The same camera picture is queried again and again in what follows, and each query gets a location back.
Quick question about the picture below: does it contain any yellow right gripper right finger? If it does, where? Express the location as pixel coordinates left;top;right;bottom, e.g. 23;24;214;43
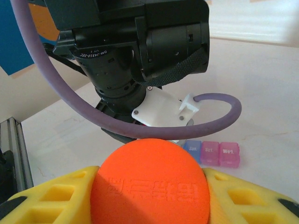
202;167;299;224

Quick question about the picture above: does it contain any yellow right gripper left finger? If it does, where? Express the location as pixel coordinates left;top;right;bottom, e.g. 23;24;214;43
0;165;101;224

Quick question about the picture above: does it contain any orange bottle cap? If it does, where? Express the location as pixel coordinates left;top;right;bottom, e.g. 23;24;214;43
90;137;212;224

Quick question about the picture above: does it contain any pink pill box marked Wed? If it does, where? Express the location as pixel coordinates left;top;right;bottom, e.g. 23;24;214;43
218;141;241;168

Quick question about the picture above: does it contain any pink pill box marked Sat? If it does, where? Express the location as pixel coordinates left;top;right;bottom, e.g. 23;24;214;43
200;141;220;166

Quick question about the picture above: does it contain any blue pill box marked Sun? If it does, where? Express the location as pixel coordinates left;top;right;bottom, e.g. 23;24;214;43
183;140;202;165

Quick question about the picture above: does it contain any aluminium side rail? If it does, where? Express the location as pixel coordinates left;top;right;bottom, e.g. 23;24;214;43
0;117;34;196

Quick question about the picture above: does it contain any thin black cable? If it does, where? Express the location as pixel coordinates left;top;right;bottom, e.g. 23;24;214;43
43;43;87;77

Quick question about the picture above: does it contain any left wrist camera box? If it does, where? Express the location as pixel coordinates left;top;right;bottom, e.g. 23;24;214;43
131;86;199;128

